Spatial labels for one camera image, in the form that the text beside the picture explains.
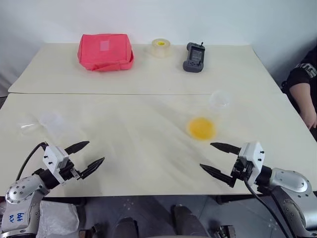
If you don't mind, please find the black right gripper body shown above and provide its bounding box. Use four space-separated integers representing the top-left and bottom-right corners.
231 156 251 181

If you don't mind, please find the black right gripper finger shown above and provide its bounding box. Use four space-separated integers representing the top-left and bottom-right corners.
210 142 242 156
199 164 236 188

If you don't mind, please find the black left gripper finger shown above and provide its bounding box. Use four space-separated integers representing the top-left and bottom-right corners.
78 156 106 180
64 141 90 155

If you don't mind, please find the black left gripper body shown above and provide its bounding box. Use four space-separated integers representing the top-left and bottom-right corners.
59 160 82 184

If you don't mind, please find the clear plastic container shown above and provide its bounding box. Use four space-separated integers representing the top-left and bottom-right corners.
18 111 66 137

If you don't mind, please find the white crumpled plastic bag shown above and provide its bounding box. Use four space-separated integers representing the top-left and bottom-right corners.
36 200 80 238

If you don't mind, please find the black handheld controller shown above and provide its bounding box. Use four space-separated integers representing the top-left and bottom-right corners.
182 41 207 73

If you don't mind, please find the red fabric pouch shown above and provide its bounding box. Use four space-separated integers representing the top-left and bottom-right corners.
76 33 135 73

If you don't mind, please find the person's black printed sleeve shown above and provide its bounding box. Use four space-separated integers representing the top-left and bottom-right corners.
281 46 317 100

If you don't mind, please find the clear tape roll yellow core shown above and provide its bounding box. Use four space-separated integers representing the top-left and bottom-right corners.
151 38 173 60

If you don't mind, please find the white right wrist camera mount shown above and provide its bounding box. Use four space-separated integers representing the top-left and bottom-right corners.
238 141 265 185

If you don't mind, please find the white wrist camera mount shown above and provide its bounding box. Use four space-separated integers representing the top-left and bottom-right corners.
42 145 69 184
238 141 265 185

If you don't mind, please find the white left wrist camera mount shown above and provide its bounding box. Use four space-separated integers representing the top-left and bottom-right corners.
42 145 69 184

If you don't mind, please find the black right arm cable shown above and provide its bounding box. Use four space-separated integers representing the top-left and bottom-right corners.
243 177 298 238

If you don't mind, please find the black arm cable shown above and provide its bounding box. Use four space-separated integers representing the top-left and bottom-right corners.
15 141 49 181
243 177 298 238

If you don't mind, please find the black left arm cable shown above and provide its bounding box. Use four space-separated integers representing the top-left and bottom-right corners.
15 141 49 181

